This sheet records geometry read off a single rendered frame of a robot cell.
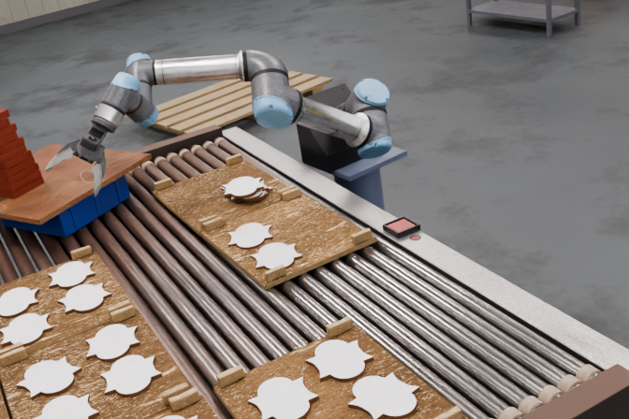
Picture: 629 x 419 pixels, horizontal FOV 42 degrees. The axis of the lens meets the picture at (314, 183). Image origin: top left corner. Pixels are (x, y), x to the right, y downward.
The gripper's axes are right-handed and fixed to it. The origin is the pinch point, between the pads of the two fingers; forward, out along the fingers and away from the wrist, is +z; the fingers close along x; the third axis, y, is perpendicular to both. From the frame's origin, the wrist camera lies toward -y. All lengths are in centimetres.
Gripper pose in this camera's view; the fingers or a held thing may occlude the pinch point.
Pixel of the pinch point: (69, 184)
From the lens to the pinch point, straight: 233.6
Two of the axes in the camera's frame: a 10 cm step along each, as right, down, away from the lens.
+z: -4.3, 8.8, -2.1
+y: -3.0, 0.8, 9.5
